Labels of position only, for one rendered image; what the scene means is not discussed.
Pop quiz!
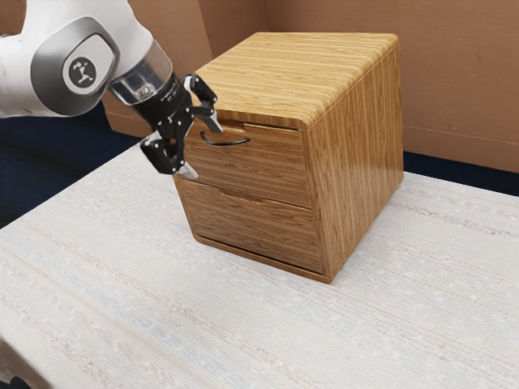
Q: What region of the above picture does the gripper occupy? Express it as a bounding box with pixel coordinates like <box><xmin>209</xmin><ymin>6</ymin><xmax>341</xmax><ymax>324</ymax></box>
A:
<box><xmin>133</xmin><ymin>73</ymin><xmax>225</xmax><ymax>181</ymax></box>

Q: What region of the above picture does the wooden two-drawer cabinet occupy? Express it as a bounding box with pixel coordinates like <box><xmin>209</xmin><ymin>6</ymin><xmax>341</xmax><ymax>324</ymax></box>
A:
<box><xmin>173</xmin><ymin>32</ymin><xmax>405</xmax><ymax>284</ymax></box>

